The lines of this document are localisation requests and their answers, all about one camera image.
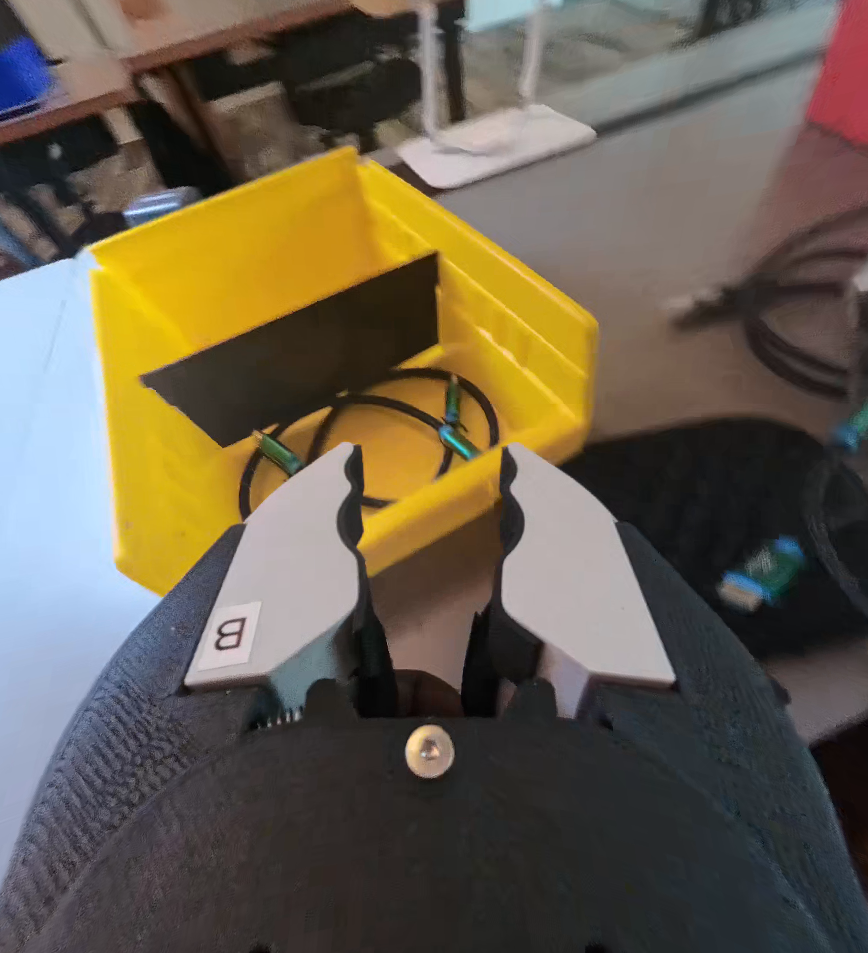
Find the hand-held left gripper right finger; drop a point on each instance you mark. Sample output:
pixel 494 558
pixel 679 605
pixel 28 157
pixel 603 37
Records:
pixel 582 588

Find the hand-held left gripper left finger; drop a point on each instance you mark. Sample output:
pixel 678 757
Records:
pixel 285 581

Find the yellow plastic bin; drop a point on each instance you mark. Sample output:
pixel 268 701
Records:
pixel 255 246

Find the red plastic bin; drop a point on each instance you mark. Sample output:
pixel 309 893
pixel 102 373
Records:
pixel 865 74

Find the black round mat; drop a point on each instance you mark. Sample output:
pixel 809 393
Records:
pixel 664 506

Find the black bin divider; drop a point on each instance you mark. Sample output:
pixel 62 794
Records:
pixel 314 357

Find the white flat board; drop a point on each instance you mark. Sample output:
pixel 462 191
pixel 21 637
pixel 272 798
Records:
pixel 24 484

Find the silver metal object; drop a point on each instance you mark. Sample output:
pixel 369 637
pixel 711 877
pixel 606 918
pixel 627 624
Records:
pixel 162 207

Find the white desk stand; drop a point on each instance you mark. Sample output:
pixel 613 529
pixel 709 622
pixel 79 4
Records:
pixel 493 141

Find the black office chair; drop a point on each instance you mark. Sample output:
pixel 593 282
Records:
pixel 344 82

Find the wooden desk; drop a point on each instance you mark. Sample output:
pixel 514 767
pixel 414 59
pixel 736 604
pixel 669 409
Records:
pixel 91 104

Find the blue container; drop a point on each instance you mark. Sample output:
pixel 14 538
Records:
pixel 2 82

